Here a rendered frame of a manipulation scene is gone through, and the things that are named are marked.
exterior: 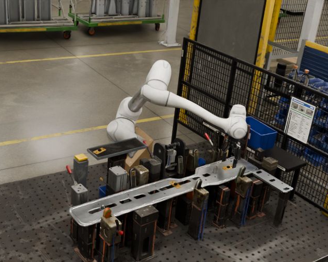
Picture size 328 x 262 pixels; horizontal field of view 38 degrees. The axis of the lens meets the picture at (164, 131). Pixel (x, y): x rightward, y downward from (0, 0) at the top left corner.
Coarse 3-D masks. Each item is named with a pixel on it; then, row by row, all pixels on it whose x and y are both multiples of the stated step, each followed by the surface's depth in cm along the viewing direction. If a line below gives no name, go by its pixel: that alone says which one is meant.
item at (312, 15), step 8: (312, 0) 672; (320, 0) 669; (312, 8) 674; (320, 8) 676; (312, 16) 676; (304, 24) 690; (312, 24) 681; (304, 32) 692; (312, 32) 688; (312, 40) 695
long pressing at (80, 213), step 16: (240, 160) 341; (192, 176) 314; (208, 176) 316; (224, 176) 318; (128, 192) 289; (144, 192) 291; (160, 192) 292; (176, 192) 294; (80, 208) 269; (96, 208) 271; (112, 208) 272; (128, 208) 274; (80, 224) 257
